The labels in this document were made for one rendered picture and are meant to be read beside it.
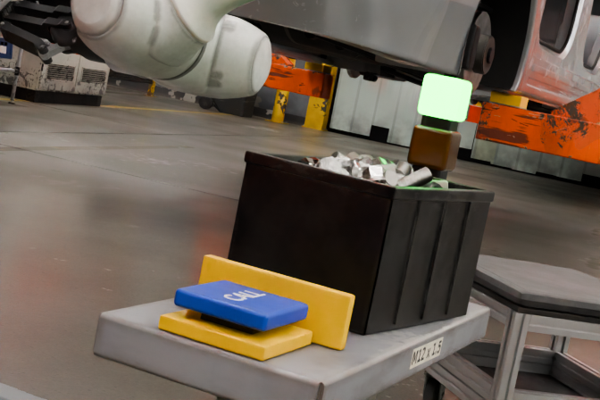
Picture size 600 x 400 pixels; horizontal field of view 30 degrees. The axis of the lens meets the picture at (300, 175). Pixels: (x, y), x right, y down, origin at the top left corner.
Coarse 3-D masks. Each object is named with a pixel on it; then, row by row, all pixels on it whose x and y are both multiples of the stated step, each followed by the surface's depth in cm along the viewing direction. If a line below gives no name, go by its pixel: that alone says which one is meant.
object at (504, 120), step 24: (504, 96) 468; (480, 120) 470; (504, 120) 466; (528, 120) 462; (552, 120) 458; (576, 120) 455; (504, 144) 466; (528, 144) 462; (552, 144) 458; (576, 144) 454
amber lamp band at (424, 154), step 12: (420, 132) 108; (432, 132) 107; (444, 132) 107; (456, 132) 109; (420, 144) 108; (432, 144) 107; (444, 144) 107; (456, 144) 109; (408, 156) 108; (420, 156) 108; (432, 156) 107; (444, 156) 107; (456, 156) 110; (432, 168) 107; (444, 168) 107
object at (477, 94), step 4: (476, 92) 981; (480, 92) 976; (484, 92) 974; (488, 92) 970; (472, 96) 996; (476, 96) 991; (480, 96) 985; (484, 96) 980; (488, 96) 974; (472, 100) 1044; (476, 100) 1055; (480, 100) 1007; (484, 100) 1006; (488, 100) 1008; (528, 104) 1122; (532, 104) 1118; (528, 108) 1289; (532, 108) 1282; (536, 108) 1191; (540, 108) 1127; (544, 112) 1277; (548, 112) 1276
